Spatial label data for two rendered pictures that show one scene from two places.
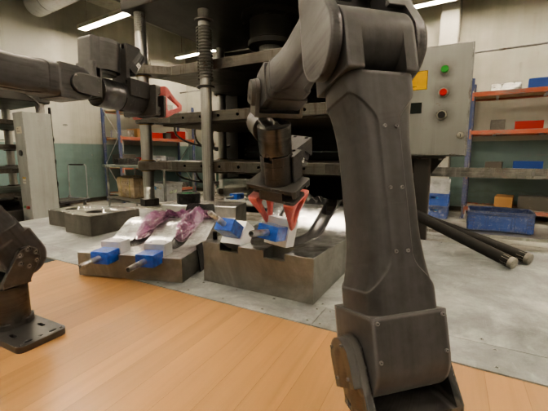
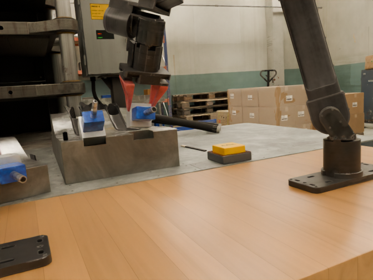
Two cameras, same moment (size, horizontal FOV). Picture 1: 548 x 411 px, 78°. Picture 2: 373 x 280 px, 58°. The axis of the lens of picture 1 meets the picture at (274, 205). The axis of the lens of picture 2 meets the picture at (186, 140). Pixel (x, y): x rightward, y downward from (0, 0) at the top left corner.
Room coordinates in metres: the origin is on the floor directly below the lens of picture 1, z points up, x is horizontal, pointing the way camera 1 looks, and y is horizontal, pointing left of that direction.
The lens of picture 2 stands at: (0.10, 0.54, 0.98)
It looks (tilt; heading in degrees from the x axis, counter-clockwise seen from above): 9 degrees down; 308
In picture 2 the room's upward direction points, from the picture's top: 4 degrees counter-clockwise
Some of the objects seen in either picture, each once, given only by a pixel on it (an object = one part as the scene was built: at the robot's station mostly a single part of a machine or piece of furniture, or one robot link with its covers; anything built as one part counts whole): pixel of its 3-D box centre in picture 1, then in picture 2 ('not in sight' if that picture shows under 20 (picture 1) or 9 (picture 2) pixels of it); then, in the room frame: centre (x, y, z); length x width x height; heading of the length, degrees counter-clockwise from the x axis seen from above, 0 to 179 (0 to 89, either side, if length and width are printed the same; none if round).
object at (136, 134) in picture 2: (279, 258); (141, 139); (0.66, -0.01, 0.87); 0.05 x 0.05 x 0.04; 61
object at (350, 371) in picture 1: (394, 373); (336, 122); (0.25, -0.10, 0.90); 0.09 x 0.06 x 0.06; 106
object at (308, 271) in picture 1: (303, 234); (102, 134); (0.88, -0.08, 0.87); 0.50 x 0.26 x 0.14; 151
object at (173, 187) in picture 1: (164, 191); not in sight; (6.07, 1.97, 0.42); 0.60 x 0.42 x 0.33; 52
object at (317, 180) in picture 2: not in sight; (341, 158); (0.24, -0.10, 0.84); 0.20 x 0.07 x 0.08; 63
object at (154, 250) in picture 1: (147, 259); (11, 173); (0.70, 0.27, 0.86); 0.13 x 0.05 x 0.05; 168
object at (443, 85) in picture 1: (417, 236); (121, 142); (1.39, -0.60, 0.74); 0.31 x 0.22 x 1.47; 61
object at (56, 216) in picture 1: (79, 214); not in sight; (1.37, 0.80, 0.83); 0.17 x 0.13 x 0.06; 151
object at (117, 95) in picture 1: (107, 90); not in sight; (0.71, 0.33, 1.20); 0.07 x 0.06 x 0.07; 153
